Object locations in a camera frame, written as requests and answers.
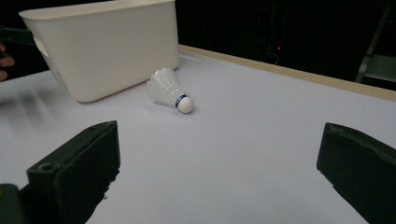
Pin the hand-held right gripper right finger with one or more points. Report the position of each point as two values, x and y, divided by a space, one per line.
361 168

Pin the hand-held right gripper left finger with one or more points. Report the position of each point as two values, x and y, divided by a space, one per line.
77 168

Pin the white plastic basket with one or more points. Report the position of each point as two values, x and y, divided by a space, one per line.
109 53

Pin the white feather shuttlecock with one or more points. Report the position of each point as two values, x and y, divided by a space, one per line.
169 90

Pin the grey metal stand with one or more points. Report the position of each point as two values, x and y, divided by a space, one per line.
373 59

